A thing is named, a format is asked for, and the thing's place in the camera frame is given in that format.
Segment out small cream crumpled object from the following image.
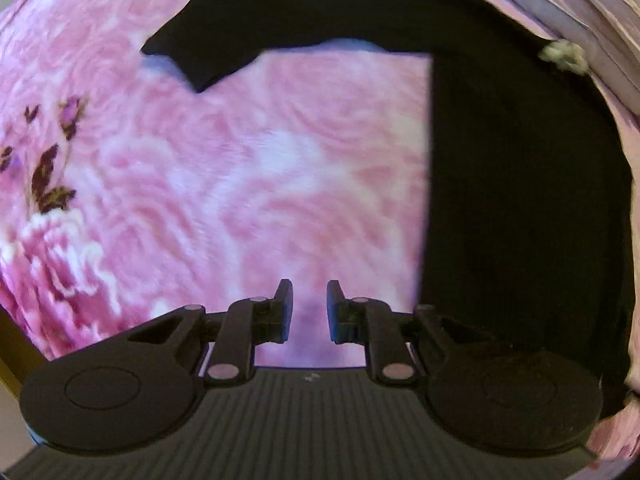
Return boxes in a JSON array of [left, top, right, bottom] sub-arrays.
[[538, 39, 591, 77]]

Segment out pink floral blanket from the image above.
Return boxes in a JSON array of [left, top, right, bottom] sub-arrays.
[[0, 0, 640, 476]]

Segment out pink striped bedding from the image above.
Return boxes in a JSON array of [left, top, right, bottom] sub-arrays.
[[452, 0, 640, 126]]

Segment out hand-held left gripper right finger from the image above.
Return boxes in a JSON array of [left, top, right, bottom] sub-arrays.
[[326, 280, 507, 387]]

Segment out black garment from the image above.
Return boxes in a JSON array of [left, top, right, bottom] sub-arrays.
[[140, 0, 636, 401]]

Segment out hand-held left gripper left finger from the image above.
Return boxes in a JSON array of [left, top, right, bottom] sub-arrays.
[[127, 279, 296, 387]]

